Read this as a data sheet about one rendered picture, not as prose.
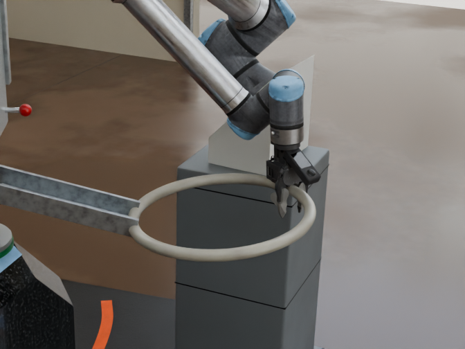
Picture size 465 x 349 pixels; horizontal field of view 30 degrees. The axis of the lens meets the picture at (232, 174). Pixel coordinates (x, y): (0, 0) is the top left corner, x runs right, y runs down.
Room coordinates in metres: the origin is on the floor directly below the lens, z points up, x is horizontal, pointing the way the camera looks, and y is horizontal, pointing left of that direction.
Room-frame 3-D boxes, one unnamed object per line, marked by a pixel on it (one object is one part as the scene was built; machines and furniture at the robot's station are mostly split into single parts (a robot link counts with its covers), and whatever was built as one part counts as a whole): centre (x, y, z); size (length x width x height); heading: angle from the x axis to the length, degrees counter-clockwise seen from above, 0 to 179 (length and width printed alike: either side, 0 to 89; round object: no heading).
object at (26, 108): (2.07, 0.55, 1.20); 0.08 x 0.03 x 0.03; 95
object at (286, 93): (2.20, -0.14, 1.21); 0.10 x 0.09 x 0.12; 176
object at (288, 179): (2.20, -0.14, 1.04); 0.09 x 0.08 x 0.12; 34
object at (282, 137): (2.19, -0.14, 1.12); 0.10 x 0.09 x 0.05; 124
